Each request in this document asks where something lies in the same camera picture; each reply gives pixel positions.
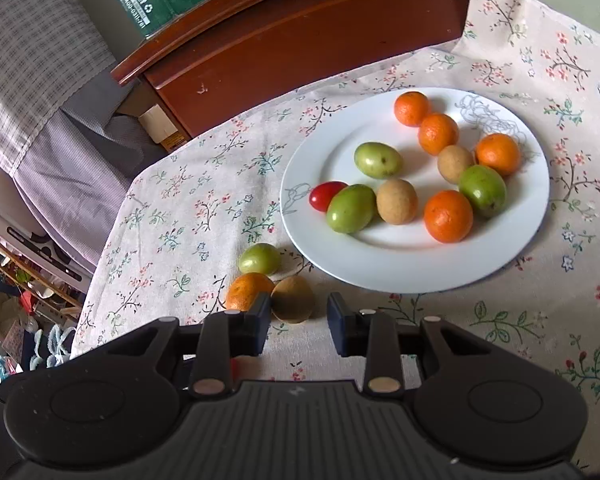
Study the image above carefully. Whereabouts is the green jujube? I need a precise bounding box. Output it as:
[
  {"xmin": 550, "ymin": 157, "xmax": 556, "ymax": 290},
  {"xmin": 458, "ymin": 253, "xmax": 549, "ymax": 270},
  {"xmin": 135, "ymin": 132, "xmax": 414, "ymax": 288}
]
[
  {"xmin": 458, "ymin": 165, "xmax": 508, "ymax": 219},
  {"xmin": 354, "ymin": 142, "xmax": 403, "ymax": 179},
  {"xmin": 326, "ymin": 184, "xmax": 377, "ymax": 234},
  {"xmin": 238, "ymin": 243, "xmax": 282, "ymax": 276}
]

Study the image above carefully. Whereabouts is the lilac checked cloth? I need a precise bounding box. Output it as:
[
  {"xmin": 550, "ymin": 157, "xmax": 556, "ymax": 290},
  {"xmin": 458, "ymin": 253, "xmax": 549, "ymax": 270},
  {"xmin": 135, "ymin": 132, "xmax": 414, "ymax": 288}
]
[{"xmin": 11, "ymin": 105, "xmax": 133, "ymax": 268}]

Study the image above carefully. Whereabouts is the wooden chair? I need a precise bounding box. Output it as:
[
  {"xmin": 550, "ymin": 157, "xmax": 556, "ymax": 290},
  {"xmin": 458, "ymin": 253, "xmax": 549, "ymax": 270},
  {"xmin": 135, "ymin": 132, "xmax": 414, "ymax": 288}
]
[{"xmin": 111, "ymin": 0, "xmax": 475, "ymax": 139}]

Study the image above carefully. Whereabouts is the mandarin orange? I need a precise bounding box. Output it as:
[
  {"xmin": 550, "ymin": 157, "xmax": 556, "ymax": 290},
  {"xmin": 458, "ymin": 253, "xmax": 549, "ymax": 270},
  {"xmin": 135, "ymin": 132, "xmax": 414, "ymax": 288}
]
[
  {"xmin": 394, "ymin": 91, "xmax": 432, "ymax": 127},
  {"xmin": 418, "ymin": 113, "xmax": 460, "ymax": 156},
  {"xmin": 475, "ymin": 133, "xmax": 522, "ymax": 177},
  {"xmin": 225, "ymin": 272, "xmax": 276, "ymax": 312},
  {"xmin": 424, "ymin": 190, "xmax": 474, "ymax": 244}
]

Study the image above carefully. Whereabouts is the white plate with grey print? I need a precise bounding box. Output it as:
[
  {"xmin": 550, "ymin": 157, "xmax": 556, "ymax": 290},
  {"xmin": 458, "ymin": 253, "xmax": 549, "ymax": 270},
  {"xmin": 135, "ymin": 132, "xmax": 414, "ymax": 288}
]
[{"xmin": 280, "ymin": 87, "xmax": 551, "ymax": 294}]

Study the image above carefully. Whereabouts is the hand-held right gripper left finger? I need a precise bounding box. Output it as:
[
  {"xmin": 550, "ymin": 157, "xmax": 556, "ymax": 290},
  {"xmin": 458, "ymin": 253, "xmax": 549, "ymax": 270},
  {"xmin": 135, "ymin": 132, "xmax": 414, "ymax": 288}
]
[{"xmin": 102, "ymin": 292, "xmax": 273, "ymax": 400}]

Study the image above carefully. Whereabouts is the wooden rack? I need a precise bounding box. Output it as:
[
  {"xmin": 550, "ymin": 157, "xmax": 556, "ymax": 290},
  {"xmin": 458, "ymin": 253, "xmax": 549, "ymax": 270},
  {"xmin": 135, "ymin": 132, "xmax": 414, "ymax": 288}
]
[{"xmin": 0, "ymin": 227, "xmax": 87, "ymax": 322}]

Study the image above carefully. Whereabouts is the floral tablecloth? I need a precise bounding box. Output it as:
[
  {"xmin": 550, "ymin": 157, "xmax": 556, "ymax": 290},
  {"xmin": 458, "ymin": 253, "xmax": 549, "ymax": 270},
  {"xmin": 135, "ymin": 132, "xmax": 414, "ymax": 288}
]
[{"xmin": 70, "ymin": 0, "xmax": 600, "ymax": 403}]

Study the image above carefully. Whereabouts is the black and white tool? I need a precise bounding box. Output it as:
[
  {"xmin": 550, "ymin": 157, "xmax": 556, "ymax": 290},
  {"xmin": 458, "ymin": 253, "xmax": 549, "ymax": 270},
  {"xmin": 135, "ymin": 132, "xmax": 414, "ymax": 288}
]
[{"xmin": 0, "ymin": 190, "xmax": 92, "ymax": 281}]

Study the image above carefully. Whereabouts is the red cherry tomato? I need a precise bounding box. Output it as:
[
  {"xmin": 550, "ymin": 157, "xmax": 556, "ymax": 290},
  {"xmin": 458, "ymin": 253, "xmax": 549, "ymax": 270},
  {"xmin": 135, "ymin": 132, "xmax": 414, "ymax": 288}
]
[{"xmin": 309, "ymin": 181, "xmax": 349, "ymax": 212}]

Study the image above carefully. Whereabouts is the open cardboard box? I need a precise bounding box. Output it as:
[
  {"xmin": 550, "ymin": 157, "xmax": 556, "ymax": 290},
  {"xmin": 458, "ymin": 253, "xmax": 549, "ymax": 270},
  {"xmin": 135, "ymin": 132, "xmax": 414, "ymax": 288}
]
[{"xmin": 116, "ymin": 82, "xmax": 192, "ymax": 154}]

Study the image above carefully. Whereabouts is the grey plaid cloth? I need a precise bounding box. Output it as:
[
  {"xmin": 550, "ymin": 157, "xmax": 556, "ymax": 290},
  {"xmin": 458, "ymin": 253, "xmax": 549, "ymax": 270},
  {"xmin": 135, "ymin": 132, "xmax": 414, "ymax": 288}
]
[{"xmin": 0, "ymin": 0, "xmax": 117, "ymax": 177}]

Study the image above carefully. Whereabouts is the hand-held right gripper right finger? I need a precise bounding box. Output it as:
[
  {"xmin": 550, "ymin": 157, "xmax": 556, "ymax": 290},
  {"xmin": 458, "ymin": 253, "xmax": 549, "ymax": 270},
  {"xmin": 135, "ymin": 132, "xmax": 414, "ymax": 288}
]
[{"xmin": 326, "ymin": 291, "xmax": 487, "ymax": 395}]

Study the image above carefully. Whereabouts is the brown sapodilla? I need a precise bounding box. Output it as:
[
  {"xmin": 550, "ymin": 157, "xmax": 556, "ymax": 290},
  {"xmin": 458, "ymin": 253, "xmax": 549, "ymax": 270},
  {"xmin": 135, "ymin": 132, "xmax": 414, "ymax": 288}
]
[
  {"xmin": 437, "ymin": 145, "xmax": 476, "ymax": 185},
  {"xmin": 271, "ymin": 276, "xmax": 316, "ymax": 323},
  {"xmin": 376, "ymin": 178, "xmax": 419, "ymax": 225}
]

